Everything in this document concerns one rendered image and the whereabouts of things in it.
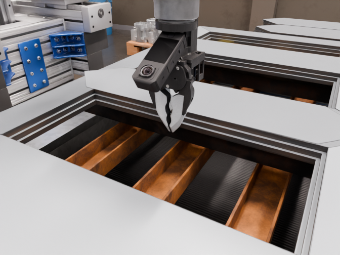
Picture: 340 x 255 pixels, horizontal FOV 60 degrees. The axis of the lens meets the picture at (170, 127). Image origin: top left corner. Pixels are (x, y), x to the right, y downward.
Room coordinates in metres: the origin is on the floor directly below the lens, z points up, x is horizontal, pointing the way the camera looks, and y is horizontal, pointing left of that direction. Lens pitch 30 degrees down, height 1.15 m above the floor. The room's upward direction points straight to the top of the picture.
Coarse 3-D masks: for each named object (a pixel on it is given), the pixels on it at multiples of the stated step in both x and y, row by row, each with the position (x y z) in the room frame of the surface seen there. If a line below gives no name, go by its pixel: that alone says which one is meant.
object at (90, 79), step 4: (116, 68) 0.88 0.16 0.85; (120, 68) 0.88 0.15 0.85; (124, 68) 0.88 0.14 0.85; (96, 72) 0.85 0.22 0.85; (100, 72) 0.85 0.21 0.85; (104, 72) 0.85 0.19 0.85; (108, 72) 0.85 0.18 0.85; (112, 72) 0.85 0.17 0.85; (88, 76) 0.81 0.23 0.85; (92, 76) 0.81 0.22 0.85; (96, 76) 0.81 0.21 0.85; (100, 76) 0.81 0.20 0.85; (104, 76) 0.81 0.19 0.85; (88, 80) 0.78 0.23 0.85; (92, 80) 0.78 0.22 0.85; (96, 80) 0.78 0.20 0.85; (88, 84) 0.75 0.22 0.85
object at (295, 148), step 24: (288, 48) 1.22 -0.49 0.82; (312, 48) 1.18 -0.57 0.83; (336, 48) 1.15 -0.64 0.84; (264, 72) 0.93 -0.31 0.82; (288, 72) 0.90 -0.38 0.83; (312, 72) 0.88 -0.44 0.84; (96, 96) 0.71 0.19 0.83; (120, 96) 0.68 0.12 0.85; (336, 96) 0.70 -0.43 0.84; (48, 120) 0.58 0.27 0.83; (192, 120) 0.58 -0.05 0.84; (216, 120) 0.56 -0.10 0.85; (264, 144) 0.50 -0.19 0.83; (288, 144) 0.48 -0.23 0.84; (312, 144) 0.46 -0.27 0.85; (336, 144) 0.46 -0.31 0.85; (312, 192) 0.36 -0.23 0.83; (312, 216) 0.30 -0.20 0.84
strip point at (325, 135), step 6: (324, 108) 0.61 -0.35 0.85; (324, 114) 0.58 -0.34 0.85; (330, 114) 0.58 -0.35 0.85; (336, 114) 0.58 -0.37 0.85; (324, 120) 0.55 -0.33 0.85; (330, 120) 0.55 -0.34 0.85; (336, 120) 0.55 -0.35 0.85; (324, 126) 0.53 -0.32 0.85; (330, 126) 0.53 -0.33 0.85; (336, 126) 0.53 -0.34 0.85; (324, 132) 0.50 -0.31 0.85; (330, 132) 0.50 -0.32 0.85; (336, 132) 0.50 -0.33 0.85; (318, 138) 0.48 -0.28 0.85; (324, 138) 0.48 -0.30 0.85; (330, 138) 0.48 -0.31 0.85; (336, 138) 0.48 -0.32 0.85
